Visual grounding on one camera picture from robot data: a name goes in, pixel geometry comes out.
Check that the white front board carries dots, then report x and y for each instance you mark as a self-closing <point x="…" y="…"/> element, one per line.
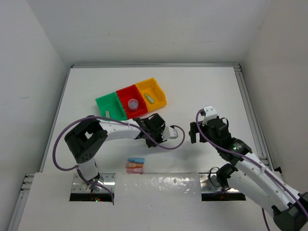
<point x="147" y="202"/>

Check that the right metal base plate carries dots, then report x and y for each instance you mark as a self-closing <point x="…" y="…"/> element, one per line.
<point x="209" y="184"/>

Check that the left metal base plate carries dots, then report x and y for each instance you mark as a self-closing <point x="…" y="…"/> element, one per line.
<point x="107" y="180"/>

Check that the green plastic bin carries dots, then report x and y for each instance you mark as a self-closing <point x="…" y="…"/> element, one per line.
<point x="111" y="103"/>

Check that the long grey eraser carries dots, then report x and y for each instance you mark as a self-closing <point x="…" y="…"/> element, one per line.
<point x="107" y="113"/>

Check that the red plastic bin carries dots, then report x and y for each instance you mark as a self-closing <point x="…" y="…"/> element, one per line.
<point x="131" y="92"/>

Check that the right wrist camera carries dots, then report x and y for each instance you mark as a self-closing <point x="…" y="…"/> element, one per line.
<point x="208" y="113"/>

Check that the green highlighter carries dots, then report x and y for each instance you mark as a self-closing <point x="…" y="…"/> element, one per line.
<point x="149" y="98"/>

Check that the metal base plate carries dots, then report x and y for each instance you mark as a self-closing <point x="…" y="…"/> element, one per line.
<point x="107" y="180"/>
<point x="209" y="184"/>

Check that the clear jar of clips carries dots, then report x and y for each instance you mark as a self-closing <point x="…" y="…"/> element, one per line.
<point x="133" y="104"/>

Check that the orange highlighter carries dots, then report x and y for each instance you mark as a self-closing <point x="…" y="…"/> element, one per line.
<point x="134" y="165"/>

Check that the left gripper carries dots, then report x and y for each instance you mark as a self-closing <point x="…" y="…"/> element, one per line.
<point x="160" y="130"/>

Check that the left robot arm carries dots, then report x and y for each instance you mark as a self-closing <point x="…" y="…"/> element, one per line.
<point x="85" y="140"/>

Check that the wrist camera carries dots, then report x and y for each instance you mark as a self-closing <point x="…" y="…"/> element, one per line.
<point x="169" y="133"/>
<point x="208" y="113"/>

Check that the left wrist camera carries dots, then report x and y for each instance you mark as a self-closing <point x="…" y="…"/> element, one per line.
<point x="169" y="133"/>

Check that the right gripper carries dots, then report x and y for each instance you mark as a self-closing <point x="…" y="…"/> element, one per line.
<point x="192" y="132"/>

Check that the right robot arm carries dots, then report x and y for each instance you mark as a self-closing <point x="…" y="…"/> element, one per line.
<point x="246" y="173"/>

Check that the blue highlighter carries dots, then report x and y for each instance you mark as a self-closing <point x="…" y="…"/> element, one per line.
<point x="136" y="160"/>

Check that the yellow plastic bin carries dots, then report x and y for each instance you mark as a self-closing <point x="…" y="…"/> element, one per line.
<point x="151" y="87"/>

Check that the pink highlighter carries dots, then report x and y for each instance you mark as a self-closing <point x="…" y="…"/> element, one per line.
<point x="134" y="170"/>

